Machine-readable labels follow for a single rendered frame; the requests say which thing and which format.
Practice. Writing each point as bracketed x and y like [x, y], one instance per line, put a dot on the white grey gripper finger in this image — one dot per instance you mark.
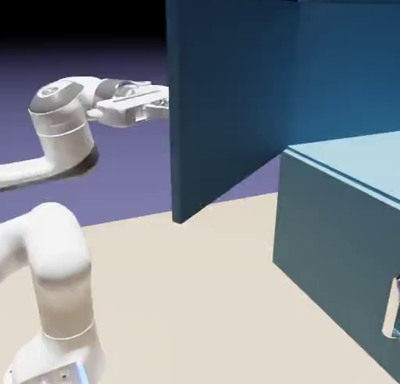
[159, 109]

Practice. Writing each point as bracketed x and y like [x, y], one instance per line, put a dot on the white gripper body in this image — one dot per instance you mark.
[125, 107]

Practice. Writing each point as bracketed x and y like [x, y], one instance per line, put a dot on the grey-blue cabinet door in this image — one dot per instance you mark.
[328, 249]

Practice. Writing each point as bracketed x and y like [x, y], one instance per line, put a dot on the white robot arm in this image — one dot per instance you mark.
[61, 131]

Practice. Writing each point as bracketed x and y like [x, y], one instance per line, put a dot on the dark blue cabinet door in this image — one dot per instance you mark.
[231, 103]

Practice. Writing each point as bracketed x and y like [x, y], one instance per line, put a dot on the blue cabinet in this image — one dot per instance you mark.
[347, 78]

